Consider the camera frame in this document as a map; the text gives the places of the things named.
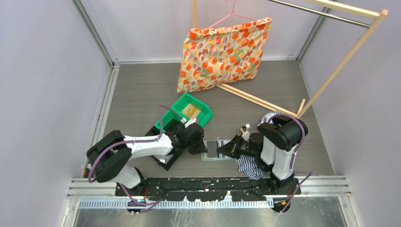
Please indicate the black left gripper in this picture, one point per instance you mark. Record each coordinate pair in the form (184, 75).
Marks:
(201, 148)

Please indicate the gold card in bin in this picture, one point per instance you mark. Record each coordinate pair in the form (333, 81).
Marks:
(191, 111)

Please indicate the blue white striped cloth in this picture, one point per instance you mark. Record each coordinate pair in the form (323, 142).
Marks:
(248, 166)

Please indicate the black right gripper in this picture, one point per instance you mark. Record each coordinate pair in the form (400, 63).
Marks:
(231, 148)

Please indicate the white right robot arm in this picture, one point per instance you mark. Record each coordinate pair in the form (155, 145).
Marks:
(272, 149)

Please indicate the pink wire hanger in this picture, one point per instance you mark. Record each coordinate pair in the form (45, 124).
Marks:
(232, 13)

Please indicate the green plastic bin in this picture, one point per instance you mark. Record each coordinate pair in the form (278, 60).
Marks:
(174, 112)

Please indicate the wooden clothes rack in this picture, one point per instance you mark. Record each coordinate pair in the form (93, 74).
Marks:
(315, 24)

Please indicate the floral orange pillowcase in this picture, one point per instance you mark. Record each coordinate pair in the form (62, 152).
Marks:
(213, 56)

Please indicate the green card holder wallet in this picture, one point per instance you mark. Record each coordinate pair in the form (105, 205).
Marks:
(212, 154)

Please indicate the aluminium frame rail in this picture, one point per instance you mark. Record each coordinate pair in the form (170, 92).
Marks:
(91, 20)

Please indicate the metal rack rod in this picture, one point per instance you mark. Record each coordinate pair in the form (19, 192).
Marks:
(320, 13)

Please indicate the black plastic tray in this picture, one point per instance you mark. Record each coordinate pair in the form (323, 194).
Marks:
(168, 160)

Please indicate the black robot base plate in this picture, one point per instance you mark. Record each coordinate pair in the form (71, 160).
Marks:
(210, 189)

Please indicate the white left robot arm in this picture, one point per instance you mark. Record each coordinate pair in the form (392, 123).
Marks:
(109, 157)

